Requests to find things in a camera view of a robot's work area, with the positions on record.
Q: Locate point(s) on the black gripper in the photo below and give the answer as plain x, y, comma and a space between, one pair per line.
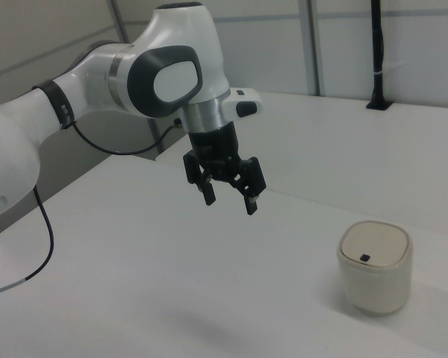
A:
216, 149

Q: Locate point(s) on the beige trash can lid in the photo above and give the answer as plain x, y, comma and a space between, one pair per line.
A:
377, 242

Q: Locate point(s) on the small white trash can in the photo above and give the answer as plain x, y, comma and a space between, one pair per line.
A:
377, 291

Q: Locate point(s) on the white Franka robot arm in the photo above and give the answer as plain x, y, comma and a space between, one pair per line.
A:
97, 74

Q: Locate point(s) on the black pole with base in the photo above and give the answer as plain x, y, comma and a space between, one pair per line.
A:
378, 56

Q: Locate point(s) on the grey partition post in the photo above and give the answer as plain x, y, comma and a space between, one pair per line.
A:
311, 44

